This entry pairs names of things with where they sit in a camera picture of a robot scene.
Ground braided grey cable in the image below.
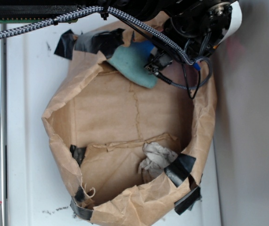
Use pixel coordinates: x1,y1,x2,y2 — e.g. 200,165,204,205
0,5,213,90

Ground light blue cloth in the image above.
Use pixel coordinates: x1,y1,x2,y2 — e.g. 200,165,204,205
107,40,157,89

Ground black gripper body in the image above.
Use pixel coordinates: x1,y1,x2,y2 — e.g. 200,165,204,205
144,0,233,70

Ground black tape strip right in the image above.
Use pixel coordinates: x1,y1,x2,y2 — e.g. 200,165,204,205
164,153,196,187

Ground brown paper bag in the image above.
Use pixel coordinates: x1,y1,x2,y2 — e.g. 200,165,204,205
41,19,218,226

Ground crumpled white paper wad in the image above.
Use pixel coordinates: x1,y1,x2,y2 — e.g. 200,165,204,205
138,142,178,184

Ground black tape strip bottom left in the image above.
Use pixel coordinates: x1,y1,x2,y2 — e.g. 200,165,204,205
70,186,93,221

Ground black tape strip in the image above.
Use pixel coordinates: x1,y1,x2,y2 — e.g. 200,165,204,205
54,28,124,60
164,153,196,187
70,186,93,221

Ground black tape strip top left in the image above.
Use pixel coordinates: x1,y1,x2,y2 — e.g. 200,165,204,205
54,28,124,60

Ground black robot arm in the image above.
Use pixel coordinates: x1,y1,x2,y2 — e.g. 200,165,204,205
0,0,242,66

